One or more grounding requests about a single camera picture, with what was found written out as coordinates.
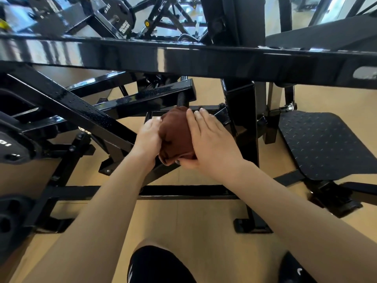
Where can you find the black weight plate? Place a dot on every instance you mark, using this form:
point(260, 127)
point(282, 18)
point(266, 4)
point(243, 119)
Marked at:
point(13, 144)
point(126, 22)
point(11, 215)

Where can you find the person's left fingers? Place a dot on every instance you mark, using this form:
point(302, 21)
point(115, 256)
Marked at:
point(155, 123)

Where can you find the person's left forearm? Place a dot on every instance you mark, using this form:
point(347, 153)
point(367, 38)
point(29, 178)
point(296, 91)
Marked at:
point(88, 221)

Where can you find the black padded seat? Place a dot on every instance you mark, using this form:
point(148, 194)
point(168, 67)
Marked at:
point(321, 36)

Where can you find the brown cloth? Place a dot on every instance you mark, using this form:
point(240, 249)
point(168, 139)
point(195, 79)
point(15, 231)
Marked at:
point(176, 135)

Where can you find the person's right middle finger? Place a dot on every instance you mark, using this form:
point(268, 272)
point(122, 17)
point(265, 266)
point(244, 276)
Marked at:
point(206, 119)

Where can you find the black gym machine frame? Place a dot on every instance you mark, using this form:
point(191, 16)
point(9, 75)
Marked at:
point(176, 58)

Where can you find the person's right forearm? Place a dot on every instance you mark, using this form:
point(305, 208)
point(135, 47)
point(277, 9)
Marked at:
point(297, 221)

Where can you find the black threaded adjustment screw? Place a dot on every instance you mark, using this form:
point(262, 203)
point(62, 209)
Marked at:
point(182, 99)

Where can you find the person's left leg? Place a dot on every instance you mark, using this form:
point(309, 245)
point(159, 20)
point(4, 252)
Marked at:
point(156, 265)

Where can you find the black plate-loaded machine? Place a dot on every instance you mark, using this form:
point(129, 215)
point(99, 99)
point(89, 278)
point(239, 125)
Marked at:
point(82, 14)

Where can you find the person's right thumb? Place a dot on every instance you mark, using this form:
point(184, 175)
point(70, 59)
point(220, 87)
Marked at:
point(188, 164)

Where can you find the black textured foot plate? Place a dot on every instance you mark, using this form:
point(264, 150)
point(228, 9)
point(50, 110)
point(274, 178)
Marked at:
point(324, 144)

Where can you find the person's right hand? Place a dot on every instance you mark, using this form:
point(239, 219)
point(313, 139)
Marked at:
point(216, 150)

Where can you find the silver-tipped locking pin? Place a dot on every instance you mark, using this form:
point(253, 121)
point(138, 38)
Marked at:
point(287, 108)

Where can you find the person's left hand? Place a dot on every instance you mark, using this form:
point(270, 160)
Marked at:
point(147, 141)

